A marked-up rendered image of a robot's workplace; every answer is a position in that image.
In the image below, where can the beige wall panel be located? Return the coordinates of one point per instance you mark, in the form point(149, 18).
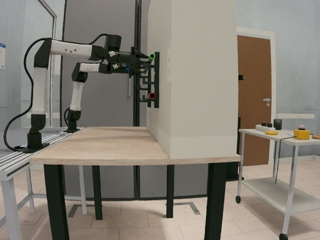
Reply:
point(198, 77)

